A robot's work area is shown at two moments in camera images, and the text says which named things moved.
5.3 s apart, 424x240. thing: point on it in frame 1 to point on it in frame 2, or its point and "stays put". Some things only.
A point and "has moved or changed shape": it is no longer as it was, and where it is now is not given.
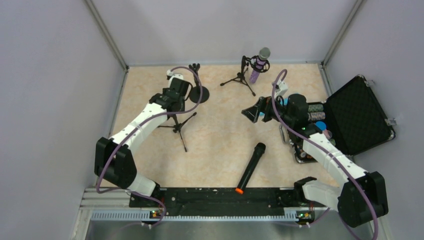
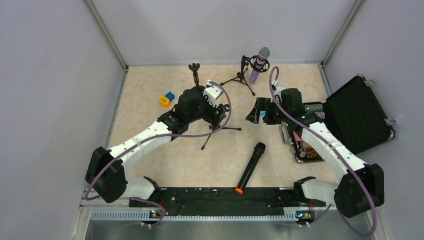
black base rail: (218, 201) stays put
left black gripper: (185, 90) to (218, 114)
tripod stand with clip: (177, 127) has moved or changed shape
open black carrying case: (353, 117) stays put
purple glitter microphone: (264, 54) stays put
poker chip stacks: (316, 112) stays put
